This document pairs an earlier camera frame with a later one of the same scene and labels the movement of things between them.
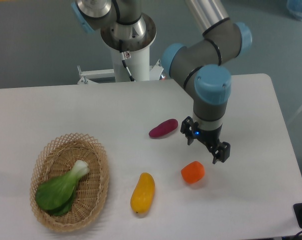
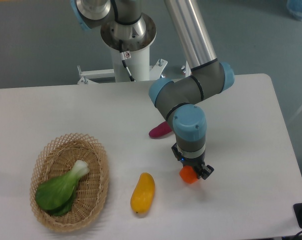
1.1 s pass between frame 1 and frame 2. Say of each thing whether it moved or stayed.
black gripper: moved
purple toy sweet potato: stayed
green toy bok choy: stayed
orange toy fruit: stayed
